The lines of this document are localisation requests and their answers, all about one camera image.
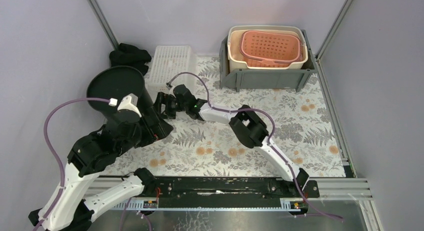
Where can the large black cylindrical container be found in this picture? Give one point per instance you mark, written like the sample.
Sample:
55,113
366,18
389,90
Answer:
120,81

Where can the pink perforated basket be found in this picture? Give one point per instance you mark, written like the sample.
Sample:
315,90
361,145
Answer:
261,49

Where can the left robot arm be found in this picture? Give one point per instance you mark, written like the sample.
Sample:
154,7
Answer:
68,209

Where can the white perforated plastic basket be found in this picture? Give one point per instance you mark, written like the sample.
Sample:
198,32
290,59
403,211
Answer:
169,61

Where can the grey plastic crate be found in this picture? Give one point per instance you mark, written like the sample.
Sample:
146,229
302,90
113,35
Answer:
254,78

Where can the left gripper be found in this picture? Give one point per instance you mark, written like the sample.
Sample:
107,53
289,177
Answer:
154,122

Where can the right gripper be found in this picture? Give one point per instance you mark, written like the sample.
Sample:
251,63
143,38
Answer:
162,98

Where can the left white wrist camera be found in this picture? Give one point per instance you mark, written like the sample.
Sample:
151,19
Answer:
128,103

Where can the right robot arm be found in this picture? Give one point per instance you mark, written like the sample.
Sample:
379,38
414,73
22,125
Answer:
253,128

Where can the black cloth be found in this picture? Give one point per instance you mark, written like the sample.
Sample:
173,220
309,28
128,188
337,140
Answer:
132,56

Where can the black mounting base rail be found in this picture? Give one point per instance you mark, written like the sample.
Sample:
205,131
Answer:
226,192

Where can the cream plastic tub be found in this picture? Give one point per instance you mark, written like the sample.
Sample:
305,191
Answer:
236,59

